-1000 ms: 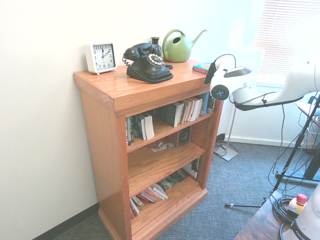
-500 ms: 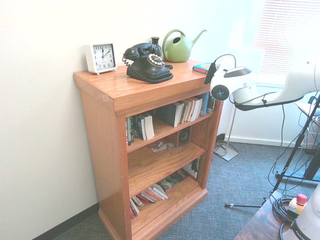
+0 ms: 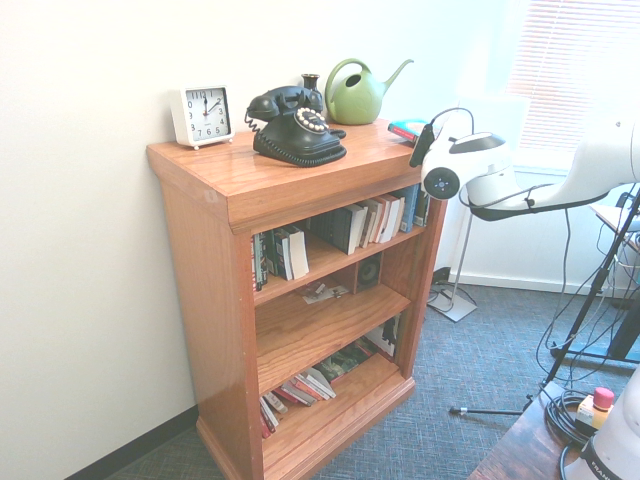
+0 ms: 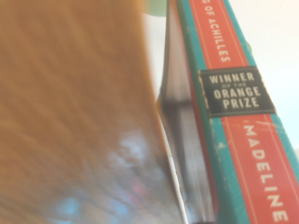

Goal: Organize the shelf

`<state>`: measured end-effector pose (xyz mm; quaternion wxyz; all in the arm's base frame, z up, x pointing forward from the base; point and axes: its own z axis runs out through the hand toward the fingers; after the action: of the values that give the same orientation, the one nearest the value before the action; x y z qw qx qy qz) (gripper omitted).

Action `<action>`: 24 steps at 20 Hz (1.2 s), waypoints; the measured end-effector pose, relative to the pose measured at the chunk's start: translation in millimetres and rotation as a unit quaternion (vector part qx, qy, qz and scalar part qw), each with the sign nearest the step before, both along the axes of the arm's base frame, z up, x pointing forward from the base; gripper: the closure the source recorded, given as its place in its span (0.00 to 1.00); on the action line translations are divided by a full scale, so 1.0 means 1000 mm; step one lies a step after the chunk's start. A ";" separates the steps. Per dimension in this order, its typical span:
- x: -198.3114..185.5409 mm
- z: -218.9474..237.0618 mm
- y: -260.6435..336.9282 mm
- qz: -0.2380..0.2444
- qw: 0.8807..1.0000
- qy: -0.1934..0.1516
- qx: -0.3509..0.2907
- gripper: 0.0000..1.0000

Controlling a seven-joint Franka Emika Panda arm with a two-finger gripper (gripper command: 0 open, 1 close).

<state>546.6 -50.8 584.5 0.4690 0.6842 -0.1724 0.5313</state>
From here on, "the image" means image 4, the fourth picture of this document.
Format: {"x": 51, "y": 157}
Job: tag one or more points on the teal and red paperback book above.
{"x": 233, "y": 93}

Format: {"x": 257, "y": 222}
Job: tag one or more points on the oak wooden bookshelf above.
{"x": 58, "y": 70}

